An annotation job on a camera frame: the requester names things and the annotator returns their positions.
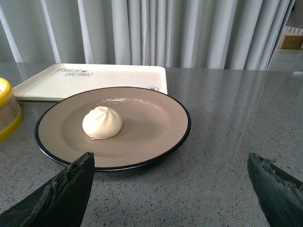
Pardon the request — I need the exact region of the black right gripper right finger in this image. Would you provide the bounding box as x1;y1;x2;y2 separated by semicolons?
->
247;153;303;227

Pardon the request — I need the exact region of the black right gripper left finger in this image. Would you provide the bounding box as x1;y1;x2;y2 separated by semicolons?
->
0;152;95;227

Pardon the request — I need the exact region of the white steamed bun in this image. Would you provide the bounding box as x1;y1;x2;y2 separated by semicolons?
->
82;106;123;140

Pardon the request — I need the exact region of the beige plate with black rim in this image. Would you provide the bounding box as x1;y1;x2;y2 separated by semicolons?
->
35;87;191;172

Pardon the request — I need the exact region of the cream bear print tray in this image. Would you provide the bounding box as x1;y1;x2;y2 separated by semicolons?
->
13;63;168;101

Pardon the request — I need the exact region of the yellow rimmed bamboo steamer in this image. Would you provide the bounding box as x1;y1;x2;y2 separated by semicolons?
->
0;78;22;142

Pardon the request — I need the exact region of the brown cardboard box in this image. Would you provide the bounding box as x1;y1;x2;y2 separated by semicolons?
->
278;33;303;50

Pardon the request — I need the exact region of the grey pleated curtain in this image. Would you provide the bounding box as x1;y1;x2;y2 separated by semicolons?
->
0;0;294;70

